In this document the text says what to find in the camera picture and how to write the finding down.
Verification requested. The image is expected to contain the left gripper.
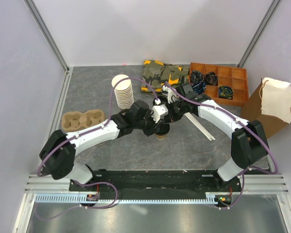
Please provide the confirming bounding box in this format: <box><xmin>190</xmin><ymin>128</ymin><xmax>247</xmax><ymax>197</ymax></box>
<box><xmin>134</xmin><ymin>110</ymin><xmax>162</xmax><ymax>137</ymax></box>

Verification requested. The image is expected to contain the single brown paper cup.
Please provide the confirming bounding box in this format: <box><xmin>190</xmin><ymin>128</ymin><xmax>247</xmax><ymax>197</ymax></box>
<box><xmin>155</xmin><ymin>134</ymin><xmax>167</xmax><ymax>139</ymax></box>

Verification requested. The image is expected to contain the black plastic cup lid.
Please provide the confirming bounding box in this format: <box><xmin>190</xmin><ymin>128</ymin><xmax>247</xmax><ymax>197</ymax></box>
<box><xmin>155</xmin><ymin>124</ymin><xmax>170</xmax><ymax>136</ymax></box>

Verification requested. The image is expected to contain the cardboard cup carrier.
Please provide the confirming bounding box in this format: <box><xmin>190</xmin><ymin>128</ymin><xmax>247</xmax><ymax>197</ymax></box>
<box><xmin>61</xmin><ymin>109</ymin><xmax>105</xmax><ymax>132</ymax></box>

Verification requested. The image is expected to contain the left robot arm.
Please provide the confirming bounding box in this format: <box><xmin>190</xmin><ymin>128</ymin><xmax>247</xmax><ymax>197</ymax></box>
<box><xmin>37</xmin><ymin>100</ymin><xmax>168</xmax><ymax>191</ymax></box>

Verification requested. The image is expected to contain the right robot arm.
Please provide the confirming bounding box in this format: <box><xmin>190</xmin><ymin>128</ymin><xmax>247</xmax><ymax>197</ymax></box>
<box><xmin>162</xmin><ymin>83</ymin><xmax>271</xmax><ymax>191</ymax></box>

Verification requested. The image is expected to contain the blue striped rolled band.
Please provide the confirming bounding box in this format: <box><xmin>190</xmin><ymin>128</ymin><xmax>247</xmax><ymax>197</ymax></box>
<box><xmin>192</xmin><ymin>81</ymin><xmax>207</xmax><ymax>95</ymax></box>

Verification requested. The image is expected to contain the white wrapped straw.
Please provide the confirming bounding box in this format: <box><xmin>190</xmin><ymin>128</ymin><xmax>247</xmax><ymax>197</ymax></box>
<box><xmin>184</xmin><ymin>113</ymin><xmax>215</xmax><ymax>141</ymax></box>

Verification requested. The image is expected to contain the dark rolled band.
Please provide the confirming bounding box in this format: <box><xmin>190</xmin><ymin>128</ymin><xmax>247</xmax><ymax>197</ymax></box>
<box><xmin>190</xmin><ymin>70</ymin><xmax>204</xmax><ymax>83</ymax></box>

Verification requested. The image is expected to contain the camouflage folded cloth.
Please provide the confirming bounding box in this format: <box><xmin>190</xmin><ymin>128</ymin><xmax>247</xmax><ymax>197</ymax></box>
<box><xmin>142</xmin><ymin>60</ymin><xmax>189</xmax><ymax>93</ymax></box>

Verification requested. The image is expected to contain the stack of paper cups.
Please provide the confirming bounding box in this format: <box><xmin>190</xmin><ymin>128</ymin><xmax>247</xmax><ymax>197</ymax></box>
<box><xmin>112</xmin><ymin>74</ymin><xmax>134</xmax><ymax>109</ymax></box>

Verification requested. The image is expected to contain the yellow black rolled band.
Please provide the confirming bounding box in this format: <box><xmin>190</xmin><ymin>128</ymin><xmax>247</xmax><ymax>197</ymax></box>
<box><xmin>218</xmin><ymin>85</ymin><xmax>234</xmax><ymax>100</ymax></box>

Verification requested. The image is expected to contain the orange compartment tray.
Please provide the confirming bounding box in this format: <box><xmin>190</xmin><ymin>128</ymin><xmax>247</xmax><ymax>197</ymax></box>
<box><xmin>190</xmin><ymin>63</ymin><xmax>249</xmax><ymax>107</ymax></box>

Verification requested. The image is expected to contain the brown paper bag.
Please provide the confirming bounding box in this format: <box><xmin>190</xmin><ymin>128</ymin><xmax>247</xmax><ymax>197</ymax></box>
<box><xmin>241</xmin><ymin>77</ymin><xmax>291</xmax><ymax>139</ymax></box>

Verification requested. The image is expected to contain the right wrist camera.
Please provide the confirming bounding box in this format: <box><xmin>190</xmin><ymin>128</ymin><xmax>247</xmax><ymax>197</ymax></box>
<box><xmin>162</xmin><ymin>85</ymin><xmax>178</xmax><ymax>104</ymax></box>

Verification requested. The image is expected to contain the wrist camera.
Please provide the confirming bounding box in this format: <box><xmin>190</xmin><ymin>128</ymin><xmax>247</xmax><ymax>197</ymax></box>
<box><xmin>151</xmin><ymin>99</ymin><xmax>168</xmax><ymax>123</ymax></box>
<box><xmin>162</xmin><ymin>85</ymin><xmax>178</xmax><ymax>104</ymax></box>

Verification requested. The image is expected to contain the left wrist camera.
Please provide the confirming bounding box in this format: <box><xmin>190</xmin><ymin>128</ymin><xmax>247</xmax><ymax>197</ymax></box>
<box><xmin>151</xmin><ymin>99</ymin><xmax>168</xmax><ymax>123</ymax></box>

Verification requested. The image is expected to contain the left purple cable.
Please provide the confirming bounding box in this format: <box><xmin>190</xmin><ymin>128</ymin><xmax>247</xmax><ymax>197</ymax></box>
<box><xmin>36</xmin><ymin>77</ymin><xmax>161</xmax><ymax>220</ymax></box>

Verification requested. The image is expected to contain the purple cable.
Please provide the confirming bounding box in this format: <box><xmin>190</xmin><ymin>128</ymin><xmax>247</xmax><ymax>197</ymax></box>
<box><xmin>164</xmin><ymin>82</ymin><xmax>279</xmax><ymax>212</ymax></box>
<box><xmin>36</xmin><ymin>77</ymin><xmax>161</xmax><ymax>220</ymax></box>

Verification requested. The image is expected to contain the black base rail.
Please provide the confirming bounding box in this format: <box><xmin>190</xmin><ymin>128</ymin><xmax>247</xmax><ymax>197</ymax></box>
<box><xmin>69</xmin><ymin>169</ymin><xmax>241</xmax><ymax>199</ymax></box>

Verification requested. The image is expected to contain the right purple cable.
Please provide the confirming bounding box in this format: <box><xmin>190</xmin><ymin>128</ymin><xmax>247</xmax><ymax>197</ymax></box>
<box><xmin>164</xmin><ymin>82</ymin><xmax>279</xmax><ymax>212</ymax></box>

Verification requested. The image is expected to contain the slotted cable duct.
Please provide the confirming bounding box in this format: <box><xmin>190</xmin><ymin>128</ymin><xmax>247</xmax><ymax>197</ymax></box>
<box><xmin>35</xmin><ymin>193</ymin><xmax>226</xmax><ymax>204</ymax></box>

